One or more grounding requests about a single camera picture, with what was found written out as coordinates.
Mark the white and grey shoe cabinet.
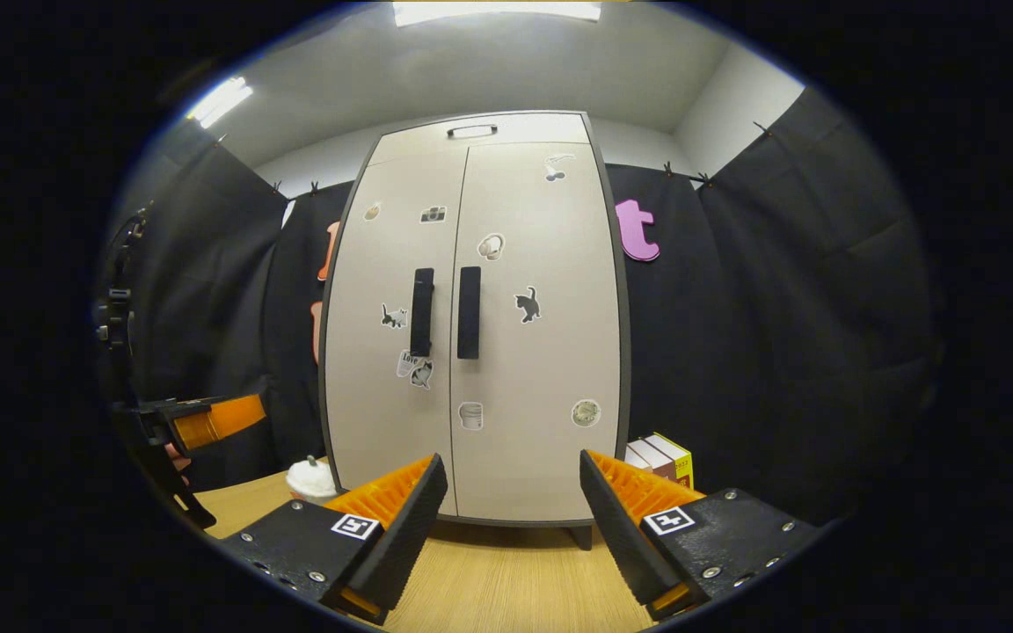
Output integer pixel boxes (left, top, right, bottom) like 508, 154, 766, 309
317, 110, 633, 550

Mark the rectangular ceiling light panel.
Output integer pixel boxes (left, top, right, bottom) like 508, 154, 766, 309
392, 2, 602, 27

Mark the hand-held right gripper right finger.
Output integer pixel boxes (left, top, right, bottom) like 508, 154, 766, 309
579, 449, 824, 622

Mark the white round lidded container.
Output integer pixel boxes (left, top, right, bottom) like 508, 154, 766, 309
286, 455, 339, 506

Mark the long ceiling light tube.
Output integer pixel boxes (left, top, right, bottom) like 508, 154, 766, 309
186, 76, 254, 130

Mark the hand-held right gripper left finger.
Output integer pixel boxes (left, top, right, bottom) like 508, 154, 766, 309
223, 453, 448, 627

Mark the yellow and red box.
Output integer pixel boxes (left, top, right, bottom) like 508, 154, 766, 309
625, 432, 695, 491

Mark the black backdrop cloth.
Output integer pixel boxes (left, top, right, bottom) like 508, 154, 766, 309
93, 88, 938, 528

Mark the white cabinet door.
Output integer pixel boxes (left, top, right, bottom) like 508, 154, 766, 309
324, 148, 470, 518
451, 141, 623, 524

